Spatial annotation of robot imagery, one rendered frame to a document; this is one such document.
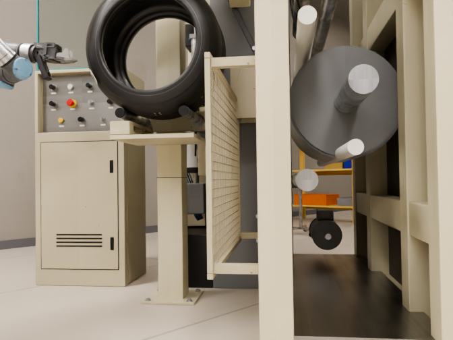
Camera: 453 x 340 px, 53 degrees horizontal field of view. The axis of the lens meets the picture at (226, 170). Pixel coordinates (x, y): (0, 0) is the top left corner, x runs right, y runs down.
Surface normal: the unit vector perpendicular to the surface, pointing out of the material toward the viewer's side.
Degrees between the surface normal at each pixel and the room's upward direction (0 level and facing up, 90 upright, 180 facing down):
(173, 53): 90
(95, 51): 91
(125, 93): 100
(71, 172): 90
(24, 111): 90
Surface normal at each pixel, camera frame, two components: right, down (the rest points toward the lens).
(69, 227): -0.13, -0.02
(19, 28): 0.72, -0.03
